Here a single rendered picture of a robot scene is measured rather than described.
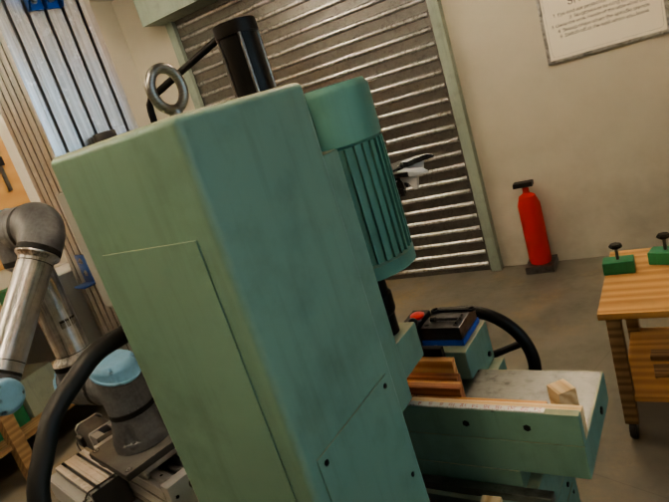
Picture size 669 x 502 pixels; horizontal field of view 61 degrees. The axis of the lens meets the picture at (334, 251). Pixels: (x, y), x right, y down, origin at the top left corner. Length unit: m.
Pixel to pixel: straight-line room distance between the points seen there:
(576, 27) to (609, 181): 0.93
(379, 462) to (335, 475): 0.10
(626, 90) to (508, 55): 0.71
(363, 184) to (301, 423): 0.38
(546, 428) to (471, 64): 3.15
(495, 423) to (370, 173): 0.44
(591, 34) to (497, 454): 3.03
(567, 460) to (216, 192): 0.68
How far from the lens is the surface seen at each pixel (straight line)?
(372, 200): 0.88
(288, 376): 0.64
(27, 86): 1.66
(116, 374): 1.50
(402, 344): 1.01
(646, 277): 2.39
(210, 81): 4.82
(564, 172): 3.92
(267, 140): 0.65
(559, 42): 3.78
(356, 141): 0.87
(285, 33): 4.39
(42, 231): 1.43
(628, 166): 3.88
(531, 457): 1.01
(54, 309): 1.58
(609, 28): 3.75
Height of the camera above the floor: 1.50
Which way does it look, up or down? 15 degrees down
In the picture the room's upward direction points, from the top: 18 degrees counter-clockwise
